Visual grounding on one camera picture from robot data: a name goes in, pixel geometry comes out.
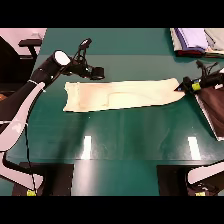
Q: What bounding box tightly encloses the black stool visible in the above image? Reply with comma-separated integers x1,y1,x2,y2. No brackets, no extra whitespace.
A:
18,37,44,62

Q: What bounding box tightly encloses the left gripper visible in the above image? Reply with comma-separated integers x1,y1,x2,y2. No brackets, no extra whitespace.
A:
78,65,106,81

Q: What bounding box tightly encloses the cream garment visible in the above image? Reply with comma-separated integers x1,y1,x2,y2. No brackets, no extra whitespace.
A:
62,77,187,113

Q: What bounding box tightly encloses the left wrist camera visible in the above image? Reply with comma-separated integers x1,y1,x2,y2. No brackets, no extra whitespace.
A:
74,37,93,68

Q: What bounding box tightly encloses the red garment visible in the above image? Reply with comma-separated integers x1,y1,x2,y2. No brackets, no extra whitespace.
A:
176,49,206,58

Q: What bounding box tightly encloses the pale grey garment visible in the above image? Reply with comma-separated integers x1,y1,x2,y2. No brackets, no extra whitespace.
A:
203,27,224,55

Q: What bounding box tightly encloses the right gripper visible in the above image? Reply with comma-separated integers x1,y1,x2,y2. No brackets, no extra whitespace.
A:
181,75,204,93

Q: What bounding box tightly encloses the black cable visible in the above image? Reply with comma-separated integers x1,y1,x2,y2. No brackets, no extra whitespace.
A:
23,111,37,196

